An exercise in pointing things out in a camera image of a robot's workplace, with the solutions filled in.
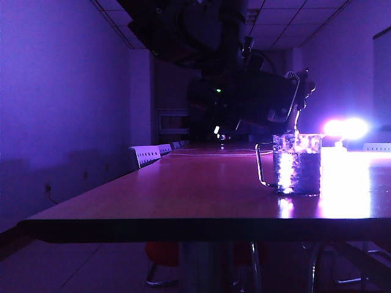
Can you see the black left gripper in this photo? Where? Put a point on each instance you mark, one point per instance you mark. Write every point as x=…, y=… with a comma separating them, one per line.
x=244, y=97

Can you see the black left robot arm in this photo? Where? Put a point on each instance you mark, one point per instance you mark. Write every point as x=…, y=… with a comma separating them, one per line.
x=189, y=33

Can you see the twin head LED lamp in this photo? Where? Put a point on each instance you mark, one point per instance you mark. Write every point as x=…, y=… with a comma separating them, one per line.
x=345, y=128

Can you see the louvered ceiling light fixture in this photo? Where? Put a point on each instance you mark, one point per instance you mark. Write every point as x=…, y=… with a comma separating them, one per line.
x=253, y=16

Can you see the low glass door cabinet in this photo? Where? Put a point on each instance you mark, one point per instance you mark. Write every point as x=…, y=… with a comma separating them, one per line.
x=172, y=122

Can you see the red stool with chrome legs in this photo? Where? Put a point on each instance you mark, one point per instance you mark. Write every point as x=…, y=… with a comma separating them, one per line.
x=162, y=253
x=244, y=253

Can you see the chrome chair leg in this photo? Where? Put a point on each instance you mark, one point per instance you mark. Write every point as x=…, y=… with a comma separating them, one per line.
x=255, y=268
x=313, y=268

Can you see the metal table column leg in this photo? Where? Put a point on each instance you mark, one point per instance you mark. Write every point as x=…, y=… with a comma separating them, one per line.
x=204, y=268

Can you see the framed wall whiteboard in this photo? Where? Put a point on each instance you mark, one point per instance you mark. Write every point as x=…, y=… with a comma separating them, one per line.
x=383, y=76

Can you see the chrome chair frame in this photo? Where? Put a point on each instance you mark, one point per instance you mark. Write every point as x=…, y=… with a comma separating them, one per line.
x=363, y=262

